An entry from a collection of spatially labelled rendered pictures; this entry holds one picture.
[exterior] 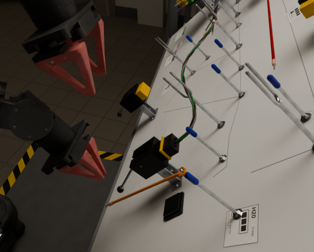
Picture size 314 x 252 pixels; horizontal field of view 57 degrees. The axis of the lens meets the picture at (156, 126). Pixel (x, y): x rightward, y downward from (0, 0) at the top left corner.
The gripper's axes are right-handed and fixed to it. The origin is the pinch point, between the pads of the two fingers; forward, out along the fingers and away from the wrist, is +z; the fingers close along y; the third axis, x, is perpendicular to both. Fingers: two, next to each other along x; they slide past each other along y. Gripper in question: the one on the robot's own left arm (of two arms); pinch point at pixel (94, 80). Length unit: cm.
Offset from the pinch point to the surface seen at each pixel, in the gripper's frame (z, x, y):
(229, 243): 18.4, -14.5, -15.9
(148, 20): 77, 76, 284
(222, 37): 18, -15, 44
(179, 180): 22.4, -5.4, -1.3
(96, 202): 99, 77, 58
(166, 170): 19.5, -4.1, -1.3
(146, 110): 26.2, 8.5, 29.2
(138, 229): 27.0, 3.5, -7.4
